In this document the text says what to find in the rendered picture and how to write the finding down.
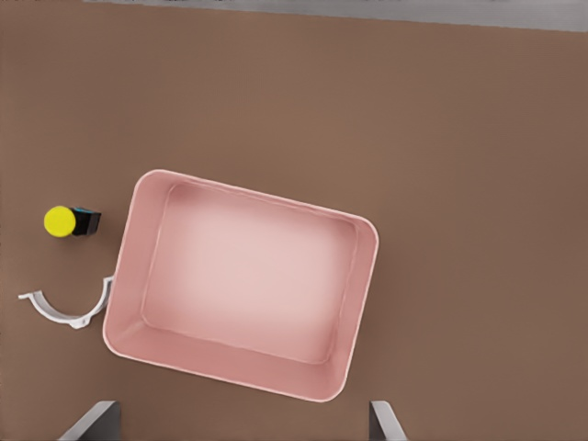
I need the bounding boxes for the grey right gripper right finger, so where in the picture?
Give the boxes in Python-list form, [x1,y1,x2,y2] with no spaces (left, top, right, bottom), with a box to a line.
[369,400,410,441]

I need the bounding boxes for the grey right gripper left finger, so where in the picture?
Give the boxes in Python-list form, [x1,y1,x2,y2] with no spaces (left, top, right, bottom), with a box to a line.
[56,400,122,441]

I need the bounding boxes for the pink storage box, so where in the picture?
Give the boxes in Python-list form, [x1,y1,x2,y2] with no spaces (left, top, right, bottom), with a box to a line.
[101,168,381,404]

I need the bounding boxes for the yellow push button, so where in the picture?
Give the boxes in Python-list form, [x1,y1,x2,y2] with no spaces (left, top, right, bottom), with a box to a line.
[43,205,103,239]

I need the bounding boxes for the white curved clamp bracket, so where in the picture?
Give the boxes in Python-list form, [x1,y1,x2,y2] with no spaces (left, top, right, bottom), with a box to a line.
[17,276,115,332]

